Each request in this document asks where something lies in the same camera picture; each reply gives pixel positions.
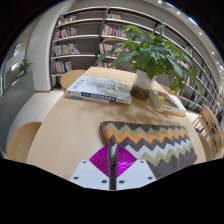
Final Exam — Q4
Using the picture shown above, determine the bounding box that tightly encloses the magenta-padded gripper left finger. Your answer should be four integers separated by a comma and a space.
69, 144, 111, 190

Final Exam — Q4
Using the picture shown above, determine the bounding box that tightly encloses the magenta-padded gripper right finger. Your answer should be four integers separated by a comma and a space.
116, 144, 157, 191

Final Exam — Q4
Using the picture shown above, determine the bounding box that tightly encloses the zigzag striped towel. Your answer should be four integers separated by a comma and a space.
99, 120, 198, 190

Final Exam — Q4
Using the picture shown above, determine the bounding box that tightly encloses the round-backed wooden chair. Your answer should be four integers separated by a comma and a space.
6, 121, 43, 164
59, 69, 88, 91
197, 133, 214, 163

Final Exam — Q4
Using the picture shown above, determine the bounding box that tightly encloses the yellow-edged book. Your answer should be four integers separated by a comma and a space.
148, 88, 188, 118

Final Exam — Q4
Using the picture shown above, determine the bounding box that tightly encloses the large white book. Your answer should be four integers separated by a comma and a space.
64, 75, 133, 105

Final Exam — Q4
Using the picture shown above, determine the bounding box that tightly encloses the green potted plant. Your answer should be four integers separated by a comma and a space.
94, 23, 204, 101

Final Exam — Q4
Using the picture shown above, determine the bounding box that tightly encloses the small background potted plant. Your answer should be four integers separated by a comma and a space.
16, 58, 34, 78

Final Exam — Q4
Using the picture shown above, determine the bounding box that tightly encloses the grey bookshelf unit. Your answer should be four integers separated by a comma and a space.
49, 5, 224, 114

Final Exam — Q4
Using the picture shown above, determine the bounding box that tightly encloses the ceiling lights group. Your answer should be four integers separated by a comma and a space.
156, 0, 224, 71

